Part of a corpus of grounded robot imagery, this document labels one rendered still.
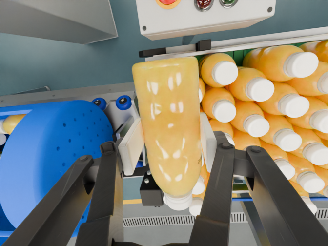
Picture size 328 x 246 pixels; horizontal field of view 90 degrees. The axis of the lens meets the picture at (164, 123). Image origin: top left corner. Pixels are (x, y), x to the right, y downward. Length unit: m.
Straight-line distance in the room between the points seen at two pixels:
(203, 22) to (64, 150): 0.31
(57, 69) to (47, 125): 1.44
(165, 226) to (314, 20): 2.38
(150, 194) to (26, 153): 0.36
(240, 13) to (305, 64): 0.13
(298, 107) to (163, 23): 0.27
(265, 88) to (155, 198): 0.43
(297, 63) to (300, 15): 1.28
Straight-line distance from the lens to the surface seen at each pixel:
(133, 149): 0.16
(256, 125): 0.35
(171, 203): 0.25
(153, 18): 0.30
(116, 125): 0.54
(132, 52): 1.44
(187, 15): 0.30
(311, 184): 0.48
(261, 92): 0.34
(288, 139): 0.39
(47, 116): 0.34
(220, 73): 0.31
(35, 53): 1.85
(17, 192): 0.34
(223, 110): 0.32
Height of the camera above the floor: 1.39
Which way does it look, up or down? 68 degrees down
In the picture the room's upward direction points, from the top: 166 degrees counter-clockwise
